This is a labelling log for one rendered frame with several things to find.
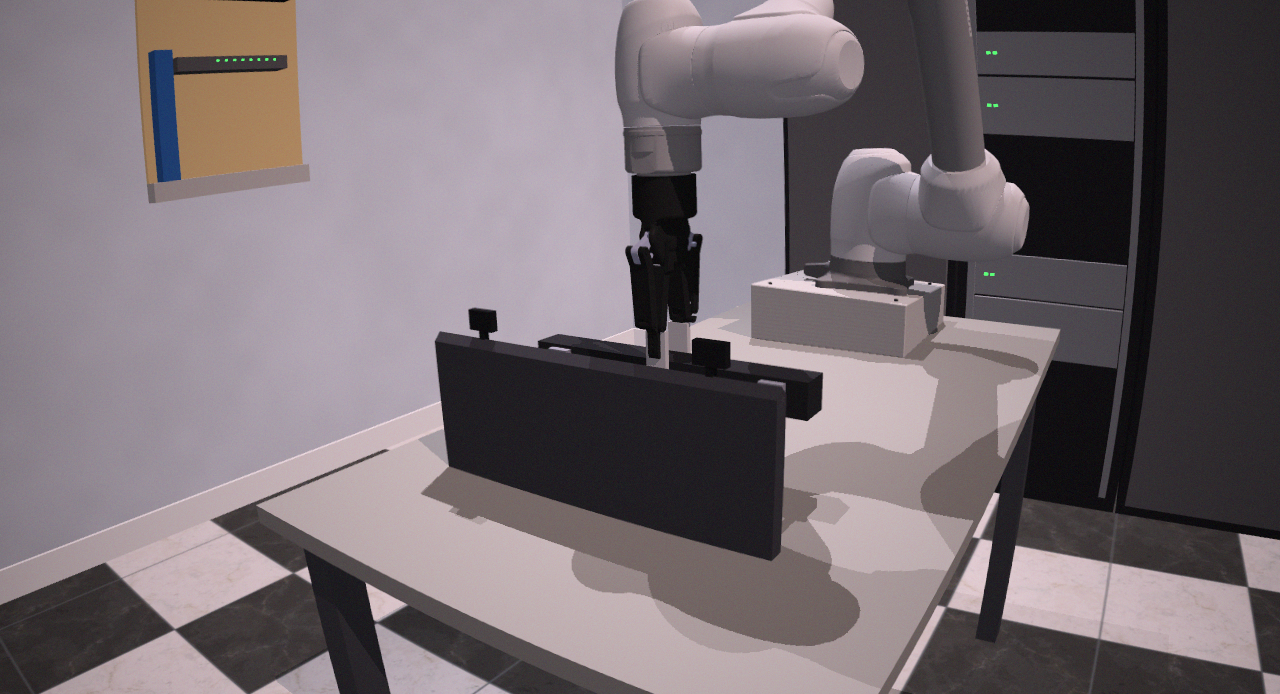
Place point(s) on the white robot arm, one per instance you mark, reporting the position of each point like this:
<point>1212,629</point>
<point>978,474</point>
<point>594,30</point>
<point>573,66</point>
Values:
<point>781,60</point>

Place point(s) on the black rectangular panel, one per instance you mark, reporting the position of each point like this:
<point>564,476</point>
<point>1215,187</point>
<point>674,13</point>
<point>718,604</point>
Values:
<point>697,457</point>

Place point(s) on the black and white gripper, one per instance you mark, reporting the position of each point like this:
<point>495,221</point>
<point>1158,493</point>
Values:
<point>663,204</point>

